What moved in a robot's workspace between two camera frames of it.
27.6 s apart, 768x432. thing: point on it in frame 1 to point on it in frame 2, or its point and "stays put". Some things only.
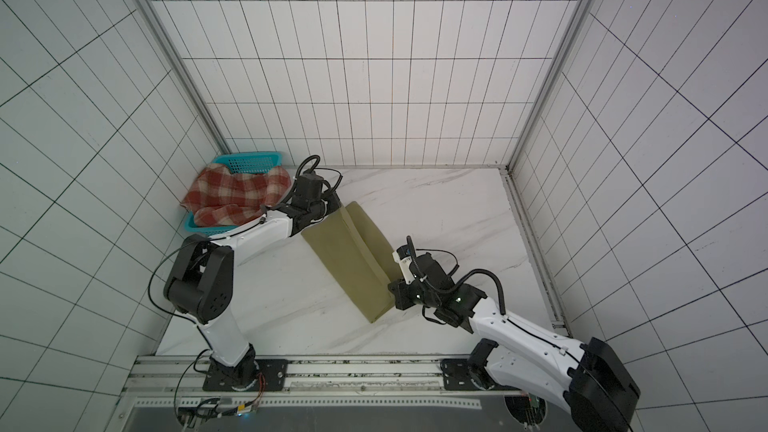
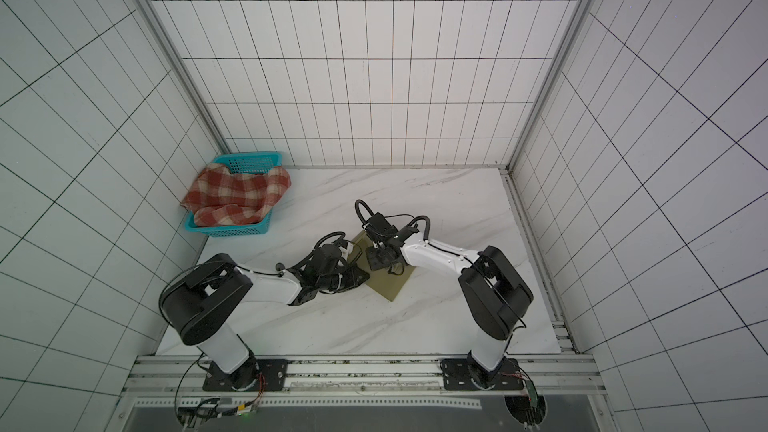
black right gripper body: (405, 287) to (384, 255)
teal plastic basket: (235, 163) stays put
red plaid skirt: (221, 199) stays put
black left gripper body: (327, 205) to (342, 276)
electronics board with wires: (193, 413) stays put
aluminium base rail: (172, 381) stays put
